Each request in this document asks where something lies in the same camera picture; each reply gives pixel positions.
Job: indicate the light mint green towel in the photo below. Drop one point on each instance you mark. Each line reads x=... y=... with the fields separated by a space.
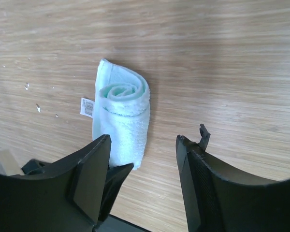
x=121 y=110

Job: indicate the white barcode towel label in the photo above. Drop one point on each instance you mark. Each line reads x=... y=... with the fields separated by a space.
x=87 y=107

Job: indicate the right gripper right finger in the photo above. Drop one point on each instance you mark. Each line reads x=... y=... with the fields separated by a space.
x=219 y=197

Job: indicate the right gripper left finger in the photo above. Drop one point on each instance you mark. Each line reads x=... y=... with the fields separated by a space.
x=63 y=196

